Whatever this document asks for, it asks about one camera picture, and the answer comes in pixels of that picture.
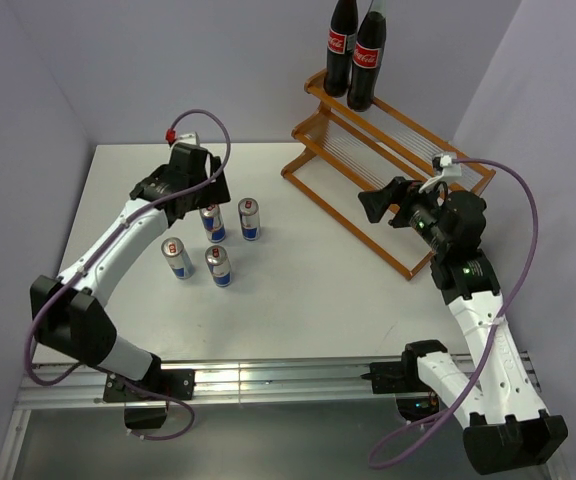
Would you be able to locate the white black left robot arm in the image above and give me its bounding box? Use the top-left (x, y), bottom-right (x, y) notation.
top-left (26, 141), bottom-right (230, 399)

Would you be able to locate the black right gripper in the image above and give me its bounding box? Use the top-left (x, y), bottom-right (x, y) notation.
top-left (358, 175), bottom-right (451, 253)

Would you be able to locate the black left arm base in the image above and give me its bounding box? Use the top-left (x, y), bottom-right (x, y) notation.
top-left (102, 369), bottom-right (196, 441)

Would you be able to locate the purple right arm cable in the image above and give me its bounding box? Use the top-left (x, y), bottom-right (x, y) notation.
top-left (367, 157), bottom-right (540, 470)

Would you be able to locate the energy drink can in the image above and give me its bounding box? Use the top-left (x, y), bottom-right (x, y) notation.
top-left (238, 197), bottom-right (261, 241)
top-left (199, 204), bottom-right (226, 243)
top-left (205, 245), bottom-right (232, 287)
top-left (161, 237), bottom-right (194, 280)

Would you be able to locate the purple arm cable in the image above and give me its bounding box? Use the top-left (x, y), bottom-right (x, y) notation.
top-left (367, 157), bottom-right (540, 470)
top-left (22, 108), bottom-right (232, 387)

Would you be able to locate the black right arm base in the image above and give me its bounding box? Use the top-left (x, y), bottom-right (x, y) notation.
top-left (360, 361), bottom-right (440, 422)

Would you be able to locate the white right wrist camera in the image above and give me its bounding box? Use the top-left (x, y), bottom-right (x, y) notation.
top-left (419, 151), bottom-right (462, 193)

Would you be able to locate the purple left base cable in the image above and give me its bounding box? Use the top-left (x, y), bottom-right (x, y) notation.
top-left (117, 379), bottom-right (198, 442)

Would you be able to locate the aluminium mounting rail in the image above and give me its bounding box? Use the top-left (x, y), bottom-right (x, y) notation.
top-left (14, 355), bottom-right (400, 410)

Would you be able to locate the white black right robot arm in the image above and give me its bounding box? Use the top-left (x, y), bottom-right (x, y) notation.
top-left (358, 177), bottom-right (568, 475)

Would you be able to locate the orange wooden two-tier shelf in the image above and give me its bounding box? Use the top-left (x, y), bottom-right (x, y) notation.
top-left (281, 65), bottom-right (497, 281)

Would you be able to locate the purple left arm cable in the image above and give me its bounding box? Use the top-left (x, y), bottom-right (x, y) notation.
top-left (22, 108), bottom-right (232, 387)

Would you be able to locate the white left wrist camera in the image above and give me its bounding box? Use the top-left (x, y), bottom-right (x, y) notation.
top-left (165, 129), bottom-right (200, 148)

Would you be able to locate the cola glass bottle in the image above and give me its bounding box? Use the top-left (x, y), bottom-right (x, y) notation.
top-left (323, 0), bottom-right (358, 98)
top-left (347, 0), bottom-right (387, 112)

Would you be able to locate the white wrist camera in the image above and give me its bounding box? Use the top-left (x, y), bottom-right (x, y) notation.
top-left (419, 151), bottom-right (462, 193)
top-left (165, 129), bottom-right (200, 148)

